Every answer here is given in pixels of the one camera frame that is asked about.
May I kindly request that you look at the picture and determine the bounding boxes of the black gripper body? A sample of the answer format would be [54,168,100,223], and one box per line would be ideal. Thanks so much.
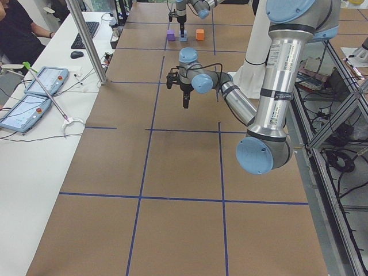
[179,83,192,95]
[177,11,187,24]

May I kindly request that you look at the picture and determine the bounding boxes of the light blue block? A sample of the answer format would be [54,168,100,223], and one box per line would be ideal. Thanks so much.
[179,30,187,41]

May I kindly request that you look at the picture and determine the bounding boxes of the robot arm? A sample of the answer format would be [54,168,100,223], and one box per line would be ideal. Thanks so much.
[167,1,340,175]
[168,0,223,39]

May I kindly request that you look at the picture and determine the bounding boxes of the purple block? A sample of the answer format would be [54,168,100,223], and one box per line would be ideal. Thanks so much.
[167,29,176,41]

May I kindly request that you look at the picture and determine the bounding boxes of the orange block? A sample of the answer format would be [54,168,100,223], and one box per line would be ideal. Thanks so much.
[195,29,205,41]

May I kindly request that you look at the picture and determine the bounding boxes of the metal cup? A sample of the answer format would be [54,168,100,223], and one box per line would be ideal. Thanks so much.
[111,28,120,41]

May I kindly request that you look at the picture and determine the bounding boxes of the black keyboard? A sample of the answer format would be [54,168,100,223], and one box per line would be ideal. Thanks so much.
[70,21,100,49]

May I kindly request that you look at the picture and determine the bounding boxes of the black computer mouse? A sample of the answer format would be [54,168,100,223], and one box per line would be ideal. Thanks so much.
[70,51,84,59]

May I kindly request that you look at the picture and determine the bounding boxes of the long metal rod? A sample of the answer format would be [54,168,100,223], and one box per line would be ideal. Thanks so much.
[22,62,70,124]

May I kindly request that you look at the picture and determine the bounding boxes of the stack of books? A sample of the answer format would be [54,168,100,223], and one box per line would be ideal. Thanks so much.
[296,57,335,91]

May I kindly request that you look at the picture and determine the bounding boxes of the teach pendant far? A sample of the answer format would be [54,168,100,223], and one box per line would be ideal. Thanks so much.
[24,67,69,97]

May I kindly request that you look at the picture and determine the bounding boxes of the teach pendant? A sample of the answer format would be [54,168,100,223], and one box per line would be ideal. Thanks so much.
[24,67,69,97]
[1,94,51,133]

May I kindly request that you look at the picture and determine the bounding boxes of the teach pendant near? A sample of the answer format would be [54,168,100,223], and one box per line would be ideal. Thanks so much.
[1,94,51,133]

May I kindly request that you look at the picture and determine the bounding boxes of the seated person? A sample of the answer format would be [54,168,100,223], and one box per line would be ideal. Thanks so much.
[1,1,55,65]

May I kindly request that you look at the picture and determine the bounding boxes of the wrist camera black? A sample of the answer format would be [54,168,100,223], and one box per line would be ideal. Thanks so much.
[168,10,177,22]
[166,68,180,90]

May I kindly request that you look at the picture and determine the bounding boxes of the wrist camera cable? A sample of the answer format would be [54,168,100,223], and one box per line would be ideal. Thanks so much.
[175,63,224,75]

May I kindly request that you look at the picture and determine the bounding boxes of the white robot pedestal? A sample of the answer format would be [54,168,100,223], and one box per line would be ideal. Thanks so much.
[233,0,271,99]

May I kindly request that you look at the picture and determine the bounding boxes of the aluminium frame post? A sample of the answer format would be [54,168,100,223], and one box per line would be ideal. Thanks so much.
[66,0,107,85]

